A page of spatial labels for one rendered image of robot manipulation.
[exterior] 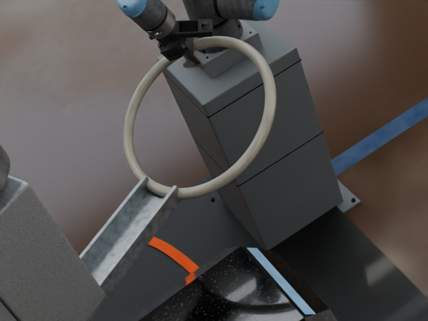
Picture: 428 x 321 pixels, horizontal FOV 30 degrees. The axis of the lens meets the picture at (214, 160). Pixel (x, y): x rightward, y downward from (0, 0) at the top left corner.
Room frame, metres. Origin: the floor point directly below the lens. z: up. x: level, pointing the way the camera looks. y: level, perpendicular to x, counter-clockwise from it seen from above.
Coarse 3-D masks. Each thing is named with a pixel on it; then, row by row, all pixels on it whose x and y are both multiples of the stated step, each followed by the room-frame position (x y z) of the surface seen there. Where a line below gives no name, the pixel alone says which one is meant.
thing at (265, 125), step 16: (240, 48) 1.81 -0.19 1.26; (160, 64) 1.96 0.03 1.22; (256, 64) 1.74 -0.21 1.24; (144, 80) 1.95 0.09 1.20; (272, 80) 1.67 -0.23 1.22; (272, 96) 1.62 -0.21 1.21; (128, 112) 1.89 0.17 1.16; (272, 112) 1.59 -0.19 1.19; (128, 128) 1.85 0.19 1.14; (128, 144) 1.80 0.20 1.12; (256, 144) 1.53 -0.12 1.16; (128, 160) 1.75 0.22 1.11; (240, 160) 1.52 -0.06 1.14; (224, 176) 1.51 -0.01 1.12; (160, 192) 1.60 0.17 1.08; (192, 192) 1.54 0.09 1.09; (208, 192) 1.52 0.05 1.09
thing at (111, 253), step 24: (144, 192) 1.64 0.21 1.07; (168, 192) 1.56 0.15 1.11; (120, 216) 1.57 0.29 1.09; (144, 216) 1.56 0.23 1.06; (168, 216) 1.53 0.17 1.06; (96, 240) 1.52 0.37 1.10; (120, 240) 1.52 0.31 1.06; (144, 240) 1.47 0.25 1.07; (96, 264) 1.48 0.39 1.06; (120, 264) 1.41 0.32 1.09
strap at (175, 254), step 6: (156, 240) 2.49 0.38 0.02; (156, 246) 2.46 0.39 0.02; (162, 246) 2.44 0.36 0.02; (168, 246) 2.43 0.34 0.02; (168, 252) 2.40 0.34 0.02; (174, 252) 2.38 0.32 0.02; (180, 252) 2.37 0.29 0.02; (174, 258) 2.35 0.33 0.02; (180, 258) 2.34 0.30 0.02; (186, 258) 2.32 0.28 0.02; (180, 264) 2.30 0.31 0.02; (186, 264) 2.29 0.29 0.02; (192, 264) 2.27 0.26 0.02; (192, 270) 2.24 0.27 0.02
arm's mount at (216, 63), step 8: (248, 32) 2.36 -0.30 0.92; (256, 32) 2.34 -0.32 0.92; (248, 40) 2.33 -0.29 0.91; (256, 40) 2.33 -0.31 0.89; (256, 48) 2.33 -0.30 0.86; (200, 56) 2.34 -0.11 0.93; (208, 56) 2.32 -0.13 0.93; (216, 56) 2.30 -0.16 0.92; (224, 56) 2.31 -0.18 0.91; (232, 56) 2.31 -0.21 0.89; (240, 56) 2.32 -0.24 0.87; (208, 64) 2.29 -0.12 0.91; (216, 64) 2.30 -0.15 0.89; (224, 64) 2.30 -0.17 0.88; (232, 64) 2.31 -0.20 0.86; (208, 72) 2.30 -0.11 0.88; (216, 72) 2.30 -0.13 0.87
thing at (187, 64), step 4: (196, 52) 1.93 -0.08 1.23; (184, 56) 1.93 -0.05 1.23; (196, 56) 1.92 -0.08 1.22; (188, 60) 1.93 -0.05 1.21; (200, 60) 1.92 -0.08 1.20; (184, 64) 1.94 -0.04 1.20; (188, 64) 1.94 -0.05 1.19; (192, 64) 1.93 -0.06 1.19; (200, 64) 1.92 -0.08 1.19; (204, 64) 1.93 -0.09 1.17
